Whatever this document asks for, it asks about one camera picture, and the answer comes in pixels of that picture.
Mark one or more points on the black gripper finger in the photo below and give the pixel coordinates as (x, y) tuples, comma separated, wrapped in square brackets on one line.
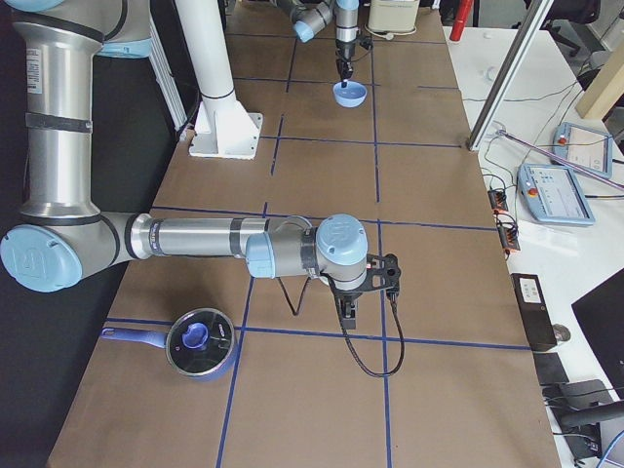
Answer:
[(345, 71)]

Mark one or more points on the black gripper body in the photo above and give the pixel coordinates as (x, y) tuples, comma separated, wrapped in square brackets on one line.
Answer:
[(345, 51), (347, 294)]

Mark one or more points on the blue bowl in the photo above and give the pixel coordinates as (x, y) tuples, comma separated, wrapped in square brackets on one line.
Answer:
[(349, 94)]

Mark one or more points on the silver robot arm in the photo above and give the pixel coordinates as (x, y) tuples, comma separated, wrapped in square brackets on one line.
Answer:
[(134, 165), (308, 20)]

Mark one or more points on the beige appliance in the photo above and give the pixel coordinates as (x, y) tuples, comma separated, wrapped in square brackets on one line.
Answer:
[(392, 16)]

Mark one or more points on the red cylinder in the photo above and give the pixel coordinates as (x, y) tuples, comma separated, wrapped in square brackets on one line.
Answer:
[(464, 7)]

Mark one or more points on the blue pot with glass lid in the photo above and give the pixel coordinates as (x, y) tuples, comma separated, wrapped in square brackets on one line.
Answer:
[(201, 344)]

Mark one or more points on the black rectangular box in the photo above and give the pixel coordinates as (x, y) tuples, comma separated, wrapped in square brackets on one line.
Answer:
[(533, 310)]

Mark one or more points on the aluminium diagonal beam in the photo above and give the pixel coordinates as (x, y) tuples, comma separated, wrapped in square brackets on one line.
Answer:
[(535, 16)]

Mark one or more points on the near teach pendant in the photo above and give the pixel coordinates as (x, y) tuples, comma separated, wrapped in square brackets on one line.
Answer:
[(553, 195)]

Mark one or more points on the teach pendant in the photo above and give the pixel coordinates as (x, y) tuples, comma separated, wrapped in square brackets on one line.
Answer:
[(553, 195), (584, 147)]

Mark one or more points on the far teach pendant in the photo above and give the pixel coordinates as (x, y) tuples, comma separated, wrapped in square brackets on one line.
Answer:
[(584, 147)]

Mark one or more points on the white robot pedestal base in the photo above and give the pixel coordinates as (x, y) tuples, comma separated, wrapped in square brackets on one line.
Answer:
[(224, 128)]

